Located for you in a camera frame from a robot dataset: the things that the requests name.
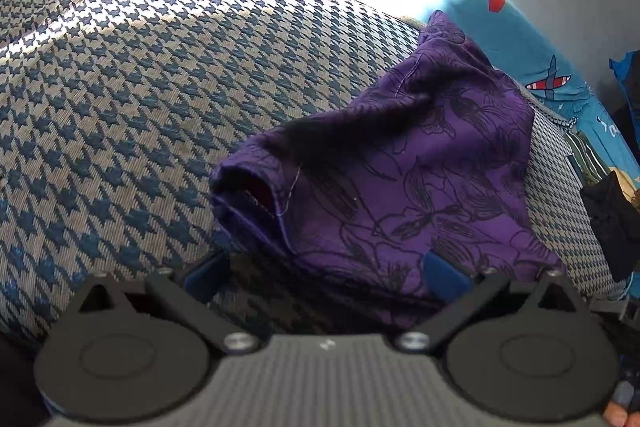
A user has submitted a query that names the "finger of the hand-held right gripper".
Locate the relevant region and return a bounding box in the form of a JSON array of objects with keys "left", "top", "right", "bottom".
[{"left": 587, "top": 294, "right": 640, "bottom": 328}]

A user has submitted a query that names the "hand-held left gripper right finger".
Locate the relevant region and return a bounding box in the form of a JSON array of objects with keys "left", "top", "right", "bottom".
[{"left": 397, "top": 252, "right": 576, "bottom": 354}]

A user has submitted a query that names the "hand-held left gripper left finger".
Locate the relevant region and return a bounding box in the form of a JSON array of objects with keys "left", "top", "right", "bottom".
[{"left": 80, "top": 252, "right": 261, "bottom": 354}]

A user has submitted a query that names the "purple floral garment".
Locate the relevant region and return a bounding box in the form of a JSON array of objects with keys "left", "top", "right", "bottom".
[{"left": 209, "top": 9, "right": 568, "bottom": 333}]

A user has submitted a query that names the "person's right hand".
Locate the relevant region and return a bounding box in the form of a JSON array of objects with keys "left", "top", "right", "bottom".
[{"left": 602, "top": 399, "right": 640, "bottom": 427}]

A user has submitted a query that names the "dark cloth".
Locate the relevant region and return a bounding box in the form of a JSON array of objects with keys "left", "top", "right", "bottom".
[{"left": 581, "top": 171, "right": 640, "bottom": 284}]

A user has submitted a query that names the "green striped cloth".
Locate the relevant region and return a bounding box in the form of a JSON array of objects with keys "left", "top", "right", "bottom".
[{"left": 569, "top": 131, "right": 615, "bottom": 188}]

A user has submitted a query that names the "teal printed armrest cushion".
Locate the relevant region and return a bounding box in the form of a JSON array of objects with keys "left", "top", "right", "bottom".
[{"left": 565, "top": 49, "right": 640, "bottom": 212}]

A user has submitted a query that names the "blue houndstooth sofa cover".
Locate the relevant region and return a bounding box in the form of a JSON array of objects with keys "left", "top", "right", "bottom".
[{"left": 0, "top": 0, "right": 631, "bottom": 358}]

